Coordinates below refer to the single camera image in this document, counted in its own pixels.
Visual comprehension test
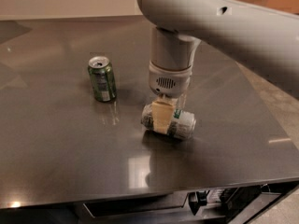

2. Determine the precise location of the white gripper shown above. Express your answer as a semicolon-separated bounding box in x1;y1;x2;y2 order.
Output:
149;62;192;134

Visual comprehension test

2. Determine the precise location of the white 7up can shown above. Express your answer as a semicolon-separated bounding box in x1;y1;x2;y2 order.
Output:
141;104;196;140

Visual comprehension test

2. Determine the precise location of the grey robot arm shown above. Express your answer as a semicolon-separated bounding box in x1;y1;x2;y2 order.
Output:
137;0;299;99

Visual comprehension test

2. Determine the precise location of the green soda can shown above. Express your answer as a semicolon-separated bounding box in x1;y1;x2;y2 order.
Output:
88;56;116;102

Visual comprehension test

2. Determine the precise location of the black equipment under table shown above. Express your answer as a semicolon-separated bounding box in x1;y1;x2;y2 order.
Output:
187;185;267;217

